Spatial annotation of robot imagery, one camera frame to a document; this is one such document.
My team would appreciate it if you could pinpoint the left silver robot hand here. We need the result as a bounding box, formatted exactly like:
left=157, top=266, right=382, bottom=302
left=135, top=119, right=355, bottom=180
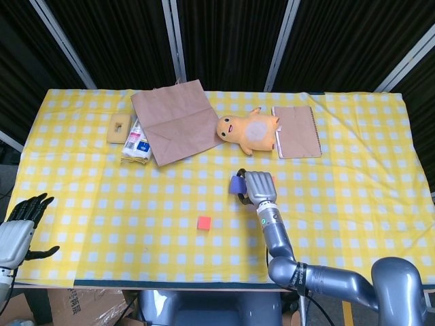
left=0, top=192, right=60, bottom=269

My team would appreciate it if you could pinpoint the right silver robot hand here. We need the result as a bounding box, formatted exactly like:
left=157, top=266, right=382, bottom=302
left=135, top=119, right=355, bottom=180
left=237, top=168, right=279, bottom=207

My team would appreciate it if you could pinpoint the purple foam cube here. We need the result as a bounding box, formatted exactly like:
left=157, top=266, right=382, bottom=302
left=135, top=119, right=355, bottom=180
left=228, top=175, right=249, bottom=195

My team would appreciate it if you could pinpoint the orange plush toy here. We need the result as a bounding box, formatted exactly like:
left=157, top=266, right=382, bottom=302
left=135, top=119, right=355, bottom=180
left=216, top=107, right=283, bottom=156

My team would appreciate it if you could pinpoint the brown spiral notebook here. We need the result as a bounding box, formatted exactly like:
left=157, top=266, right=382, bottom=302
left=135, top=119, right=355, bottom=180
left=271, top=105, right=323, bottom=160

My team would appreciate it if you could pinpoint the brown cardboard box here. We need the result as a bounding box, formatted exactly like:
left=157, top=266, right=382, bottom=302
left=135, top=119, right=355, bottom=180
left=0, top=287, right=141, bottom=326

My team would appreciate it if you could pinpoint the brown paper bag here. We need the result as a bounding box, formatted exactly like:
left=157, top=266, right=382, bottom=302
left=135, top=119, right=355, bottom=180
left=130, top=79, right=221, bottom=167

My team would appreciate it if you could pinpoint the yellow checkered tablecloth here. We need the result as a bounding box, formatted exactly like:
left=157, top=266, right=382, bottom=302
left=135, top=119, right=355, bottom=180
left=5, top=88, right=435, bottom=288

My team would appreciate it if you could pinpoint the yellow shredded paper bundle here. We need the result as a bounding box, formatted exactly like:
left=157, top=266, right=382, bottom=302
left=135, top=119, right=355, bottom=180
left=120, top=155, right=150, bottom=166

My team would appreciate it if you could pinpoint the grey robot torso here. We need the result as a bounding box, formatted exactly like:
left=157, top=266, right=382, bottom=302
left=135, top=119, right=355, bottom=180
left=137, top=289, right=283, bottom=326

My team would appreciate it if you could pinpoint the white plastic package blue label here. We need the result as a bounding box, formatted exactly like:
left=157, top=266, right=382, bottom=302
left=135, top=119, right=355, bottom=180
left=121, top=117, right=153, bottom=166

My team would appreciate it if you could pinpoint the yellow sponge with hole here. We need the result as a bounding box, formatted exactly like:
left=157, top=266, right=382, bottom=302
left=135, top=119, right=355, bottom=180
left=106, top=113, right=133, bottom=145

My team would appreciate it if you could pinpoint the white partition post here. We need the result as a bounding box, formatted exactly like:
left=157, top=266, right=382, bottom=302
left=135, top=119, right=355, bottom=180
left=375, top=25, right=435, bottom=93
left=0, top=130, right=25, bottom=152
left=29, top=0, right=99, bottom=90
left=264, top=0, right=302, bottom=92
left=162, top=0, right=188, bottom=84

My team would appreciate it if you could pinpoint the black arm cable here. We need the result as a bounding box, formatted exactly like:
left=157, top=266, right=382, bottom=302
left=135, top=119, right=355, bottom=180
left=298, top=294, right=344, bottom=326

